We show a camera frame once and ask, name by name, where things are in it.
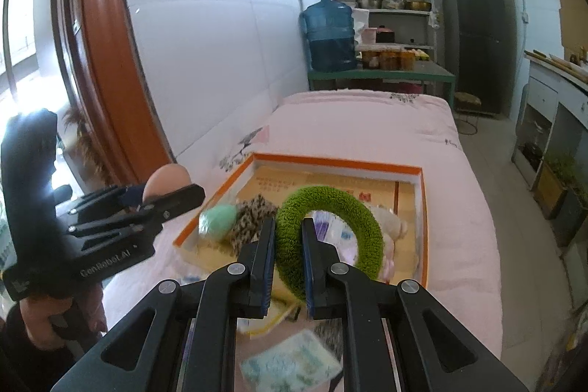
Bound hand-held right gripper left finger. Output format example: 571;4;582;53
50;220;277;392

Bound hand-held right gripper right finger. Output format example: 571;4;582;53
301;220;529;392

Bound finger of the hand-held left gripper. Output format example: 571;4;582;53
55;185;148;218
69;184;206;248

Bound purple white packet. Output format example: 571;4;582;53
311;211;361;266

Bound mint green puff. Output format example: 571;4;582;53
198;205;240;242

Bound yellow white snack packet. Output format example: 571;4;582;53
238;295;306;338

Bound leopard print scrunchie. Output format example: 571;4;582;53
229;195;279;253

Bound green fuzzy ring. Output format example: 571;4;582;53
275;185;385;302

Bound cream pink plush toy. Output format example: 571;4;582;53
367;206;409;285

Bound teal printed tissue pack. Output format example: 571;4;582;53
240;329;344;392

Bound orange rimmed cardboard box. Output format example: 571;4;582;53
173;152;431;298

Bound person's left forearm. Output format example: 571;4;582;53
0;305;99;392

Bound person's left hand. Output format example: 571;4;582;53
23;297;76;342

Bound brown feather duster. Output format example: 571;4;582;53
64;105;111;186

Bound green table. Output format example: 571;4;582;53
307;64;456;108

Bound blue water jug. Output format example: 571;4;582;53
300;0;358;72

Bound row of food jars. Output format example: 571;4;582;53
358;45;416;71

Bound pink lidded container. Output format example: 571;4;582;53
363;27;396;46

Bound potted plant yellow pot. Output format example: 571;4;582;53
535;153;575;218

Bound potted plant dark pot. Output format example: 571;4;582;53
551;185;588;247

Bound dark grey refrigerator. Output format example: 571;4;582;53
437;0;506;115

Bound grey kitchen counter cabinet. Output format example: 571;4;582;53
512;50;588;191

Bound brown wooden door frame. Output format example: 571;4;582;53
50;0;174;187

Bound cardboard wall sheets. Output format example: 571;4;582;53
558;0;588;53

